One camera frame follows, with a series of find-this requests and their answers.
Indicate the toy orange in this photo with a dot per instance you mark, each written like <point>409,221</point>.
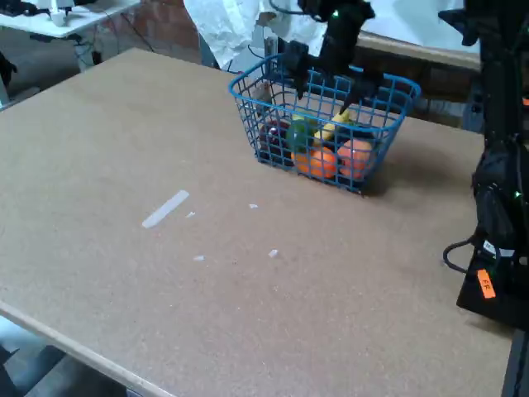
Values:
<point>314,163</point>

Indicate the orange label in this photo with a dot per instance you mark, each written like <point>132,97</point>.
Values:
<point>486,284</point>

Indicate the white desk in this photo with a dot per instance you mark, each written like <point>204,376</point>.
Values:
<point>82,16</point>

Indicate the black toy grapes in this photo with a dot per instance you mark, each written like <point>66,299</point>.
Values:
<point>273,138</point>

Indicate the long white tape strip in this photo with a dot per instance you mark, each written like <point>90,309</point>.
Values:
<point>165,209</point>

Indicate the yellow toy banana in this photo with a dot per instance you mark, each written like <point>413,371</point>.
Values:
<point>330,128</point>

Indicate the white cup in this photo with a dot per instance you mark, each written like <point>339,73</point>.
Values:
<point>58,17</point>

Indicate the dark green toy fruit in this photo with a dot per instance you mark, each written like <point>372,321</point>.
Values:
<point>365,131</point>

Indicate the yellow-green toy fruit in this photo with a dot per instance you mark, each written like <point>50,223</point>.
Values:
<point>305,119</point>

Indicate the round green toy fruit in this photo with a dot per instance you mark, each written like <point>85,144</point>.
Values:
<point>298,138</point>

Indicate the red toy pomegranate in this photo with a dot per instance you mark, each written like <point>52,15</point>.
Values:
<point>355,159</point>

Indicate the small grey object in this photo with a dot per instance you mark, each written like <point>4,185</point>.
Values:
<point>262,94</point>

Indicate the brown wooden bench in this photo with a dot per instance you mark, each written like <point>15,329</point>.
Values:
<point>413,78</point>

